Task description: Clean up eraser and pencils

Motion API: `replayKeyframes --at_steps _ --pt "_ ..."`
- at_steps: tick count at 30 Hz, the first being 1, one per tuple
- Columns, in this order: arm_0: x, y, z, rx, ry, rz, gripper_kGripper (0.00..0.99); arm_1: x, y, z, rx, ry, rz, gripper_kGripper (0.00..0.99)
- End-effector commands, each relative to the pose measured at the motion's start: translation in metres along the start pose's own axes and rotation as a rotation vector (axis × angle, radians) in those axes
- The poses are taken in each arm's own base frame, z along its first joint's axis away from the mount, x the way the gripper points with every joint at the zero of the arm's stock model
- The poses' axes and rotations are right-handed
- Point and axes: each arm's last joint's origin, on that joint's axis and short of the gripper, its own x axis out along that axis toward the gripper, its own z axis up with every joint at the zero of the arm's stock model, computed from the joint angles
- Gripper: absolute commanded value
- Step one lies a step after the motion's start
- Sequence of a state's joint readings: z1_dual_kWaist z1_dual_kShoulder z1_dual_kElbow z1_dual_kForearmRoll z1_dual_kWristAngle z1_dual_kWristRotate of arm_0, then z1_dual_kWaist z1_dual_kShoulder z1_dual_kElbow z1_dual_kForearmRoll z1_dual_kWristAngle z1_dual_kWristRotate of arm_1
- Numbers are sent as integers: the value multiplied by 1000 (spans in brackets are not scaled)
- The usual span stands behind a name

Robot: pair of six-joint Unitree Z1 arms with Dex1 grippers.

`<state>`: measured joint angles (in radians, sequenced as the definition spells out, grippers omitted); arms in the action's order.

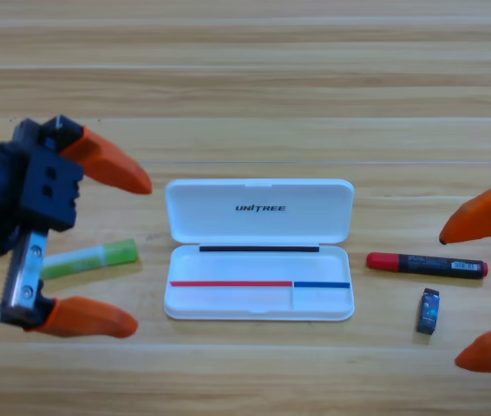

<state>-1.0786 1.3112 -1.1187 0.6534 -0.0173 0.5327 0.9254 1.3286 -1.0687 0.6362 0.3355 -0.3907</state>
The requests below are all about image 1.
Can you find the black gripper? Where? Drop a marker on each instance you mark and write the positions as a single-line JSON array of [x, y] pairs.
[[50, 190]]

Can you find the green highlighter pen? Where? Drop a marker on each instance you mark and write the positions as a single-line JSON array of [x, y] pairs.
[[119, 251]]

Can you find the red and black marker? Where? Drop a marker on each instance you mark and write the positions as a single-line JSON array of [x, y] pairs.
[[427, 264]]

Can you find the black and blue eraser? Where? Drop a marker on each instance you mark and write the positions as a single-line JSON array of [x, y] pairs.
[[428, 312]]

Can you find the white Unitree pencil case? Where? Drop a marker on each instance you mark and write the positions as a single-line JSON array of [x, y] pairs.
[[211, 216]]

